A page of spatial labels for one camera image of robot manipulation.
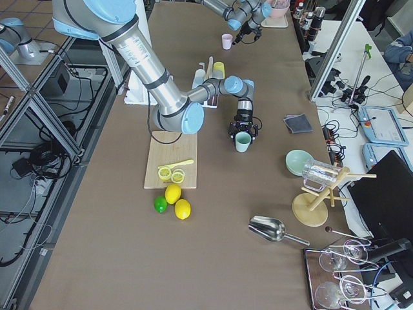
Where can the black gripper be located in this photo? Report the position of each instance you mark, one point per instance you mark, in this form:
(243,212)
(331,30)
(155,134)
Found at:
(248,29)
(243,116)

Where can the pink plastic cup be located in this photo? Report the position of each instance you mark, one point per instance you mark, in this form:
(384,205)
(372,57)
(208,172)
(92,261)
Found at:
(226,41)

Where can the green plastic cup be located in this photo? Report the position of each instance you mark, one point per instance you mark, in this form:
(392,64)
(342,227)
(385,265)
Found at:
(242,141)

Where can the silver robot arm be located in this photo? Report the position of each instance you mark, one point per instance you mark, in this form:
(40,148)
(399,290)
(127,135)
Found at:
(246,18)
(116,23)

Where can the yellow cup on rack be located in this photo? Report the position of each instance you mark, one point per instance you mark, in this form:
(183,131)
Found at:
(219,66)

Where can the grey cup on rack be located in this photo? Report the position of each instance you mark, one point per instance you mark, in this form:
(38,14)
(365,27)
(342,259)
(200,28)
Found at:
(218,74)

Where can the light blue cup on rack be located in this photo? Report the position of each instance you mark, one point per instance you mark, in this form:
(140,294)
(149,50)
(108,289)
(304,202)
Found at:
(199,78)

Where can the cream tray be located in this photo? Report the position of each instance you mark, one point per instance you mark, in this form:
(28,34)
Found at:
(275,22)

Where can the pink bowl of ice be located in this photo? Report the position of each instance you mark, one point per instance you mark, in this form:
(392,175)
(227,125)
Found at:
(279,8)

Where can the grey folded cloth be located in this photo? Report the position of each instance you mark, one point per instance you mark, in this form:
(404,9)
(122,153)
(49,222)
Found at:
(297,124)

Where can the green bowl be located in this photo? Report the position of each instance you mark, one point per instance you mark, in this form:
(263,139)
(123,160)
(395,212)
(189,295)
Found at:
(295,161)

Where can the bamboo cutting board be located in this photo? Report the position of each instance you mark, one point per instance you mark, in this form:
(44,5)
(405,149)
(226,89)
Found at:
(185,148)

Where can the lemon slice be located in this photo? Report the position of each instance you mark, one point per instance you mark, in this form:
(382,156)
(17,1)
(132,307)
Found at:
(177,176)
(164,173)

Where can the yellow plastic knife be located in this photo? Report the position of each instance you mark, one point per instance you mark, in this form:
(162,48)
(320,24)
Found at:
(180,163)

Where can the clear glass pitcher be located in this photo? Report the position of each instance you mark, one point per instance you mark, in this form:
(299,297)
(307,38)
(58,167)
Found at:
(318,175)

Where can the yellow lemon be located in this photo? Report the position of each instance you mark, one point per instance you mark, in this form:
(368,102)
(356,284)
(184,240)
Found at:
(172,193)
(182,209)

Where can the metal scoop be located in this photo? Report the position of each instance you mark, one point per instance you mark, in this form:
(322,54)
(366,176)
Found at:
(272,229)

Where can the wooden mug tree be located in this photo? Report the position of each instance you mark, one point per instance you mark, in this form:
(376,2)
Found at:
(310,209)

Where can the green lime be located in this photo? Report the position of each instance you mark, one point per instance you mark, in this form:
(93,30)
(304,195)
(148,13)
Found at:
(160,204)

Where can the blue teach pendant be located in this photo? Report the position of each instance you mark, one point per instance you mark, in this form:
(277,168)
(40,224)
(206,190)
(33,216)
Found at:
(381,125)
(374,152)

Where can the black monitor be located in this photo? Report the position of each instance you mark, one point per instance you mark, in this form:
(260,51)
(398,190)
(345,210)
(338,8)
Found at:
(385,202)

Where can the wine glass rack tray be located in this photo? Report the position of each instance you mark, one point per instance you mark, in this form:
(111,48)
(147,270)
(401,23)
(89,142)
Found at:
(335,276)

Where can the white wire cup rack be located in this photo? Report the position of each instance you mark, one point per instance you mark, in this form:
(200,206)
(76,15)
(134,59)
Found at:
(213,97)

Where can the aluminium frame post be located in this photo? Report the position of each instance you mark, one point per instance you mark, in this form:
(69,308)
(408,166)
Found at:
(341,35)

